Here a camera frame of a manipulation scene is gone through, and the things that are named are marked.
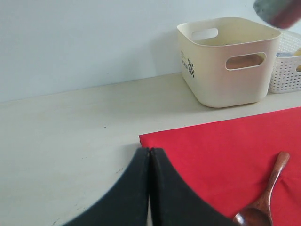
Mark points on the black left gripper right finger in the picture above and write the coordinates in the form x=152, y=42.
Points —
x=173, y=202

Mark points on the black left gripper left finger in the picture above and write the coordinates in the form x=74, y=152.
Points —
x=126, y=203

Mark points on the dark brown spoon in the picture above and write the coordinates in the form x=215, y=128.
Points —
x=258, y=213

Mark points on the blue white milk carton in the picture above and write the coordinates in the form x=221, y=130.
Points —
x=284, y=54

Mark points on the yellow lemon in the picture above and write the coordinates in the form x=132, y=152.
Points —
x=298, y=53

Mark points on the red tablecloth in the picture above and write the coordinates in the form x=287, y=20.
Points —
x=228, y=163

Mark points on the cream plastic bin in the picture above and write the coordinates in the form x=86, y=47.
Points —
x=205, y=47

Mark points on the white perforated basket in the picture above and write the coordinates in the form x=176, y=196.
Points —
x=285, y=78

